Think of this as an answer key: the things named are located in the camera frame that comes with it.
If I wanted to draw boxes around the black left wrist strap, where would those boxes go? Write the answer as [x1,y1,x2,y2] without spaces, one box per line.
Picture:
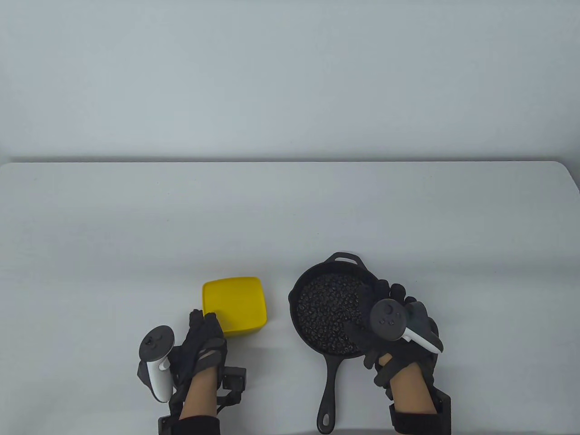
[171,416,221,435]

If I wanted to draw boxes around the person's right forearm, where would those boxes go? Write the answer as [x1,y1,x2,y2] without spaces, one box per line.
[389,365,438,435]

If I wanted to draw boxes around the person's left forearm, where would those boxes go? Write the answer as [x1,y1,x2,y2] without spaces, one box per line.
[179,369,220,435]

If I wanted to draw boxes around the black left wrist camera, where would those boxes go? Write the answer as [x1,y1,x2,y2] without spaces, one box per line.
[158,399,182,435]

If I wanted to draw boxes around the person's right hand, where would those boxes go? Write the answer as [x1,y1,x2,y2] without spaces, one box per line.
[362,280,444,399]

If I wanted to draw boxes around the black left glove sensor module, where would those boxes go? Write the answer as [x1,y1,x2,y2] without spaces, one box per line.
[221,366,247,406]

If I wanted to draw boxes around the white and black right controller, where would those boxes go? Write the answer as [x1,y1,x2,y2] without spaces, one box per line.
[369,299,444,354]

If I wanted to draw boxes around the black cast iron frying pan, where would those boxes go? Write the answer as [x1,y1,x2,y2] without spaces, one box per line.
[288,252,383,435]

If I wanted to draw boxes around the black wrist strap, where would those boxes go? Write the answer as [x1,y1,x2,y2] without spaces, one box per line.
[171,416,221,435]
[390,405,447,435]

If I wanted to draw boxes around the person's left hand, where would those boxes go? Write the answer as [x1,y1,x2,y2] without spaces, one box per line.
[170,309,228,391]

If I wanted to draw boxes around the black right wrist strap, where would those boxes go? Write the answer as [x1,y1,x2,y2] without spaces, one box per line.
[390,405,447,435]

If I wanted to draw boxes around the black glove sensor module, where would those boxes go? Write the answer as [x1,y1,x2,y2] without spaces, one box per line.
[221,366,247,406]
[373,367,396,400]

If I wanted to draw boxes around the dark coffee beans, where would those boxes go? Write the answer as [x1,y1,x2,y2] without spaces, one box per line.
[295,273,377,356]

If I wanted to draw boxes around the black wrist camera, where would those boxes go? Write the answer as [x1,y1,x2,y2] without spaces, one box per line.
[428,362,453,435]
[158,399,182,435]

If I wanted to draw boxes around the black right glove sensor module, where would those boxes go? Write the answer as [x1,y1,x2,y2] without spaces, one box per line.
[373,367,396,400]

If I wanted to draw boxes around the white and black controller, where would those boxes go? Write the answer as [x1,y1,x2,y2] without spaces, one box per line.
[369,299,444,354]
[137,325,176,403]

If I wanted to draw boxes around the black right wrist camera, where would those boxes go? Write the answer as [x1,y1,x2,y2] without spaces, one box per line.
[428,362,453,435]

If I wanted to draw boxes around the yellow plastic lid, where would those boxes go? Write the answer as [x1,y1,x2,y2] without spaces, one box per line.
[202,276,268,331]

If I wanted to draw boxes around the white and black left controller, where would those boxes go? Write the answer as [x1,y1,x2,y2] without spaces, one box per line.
[137,325,176,403]

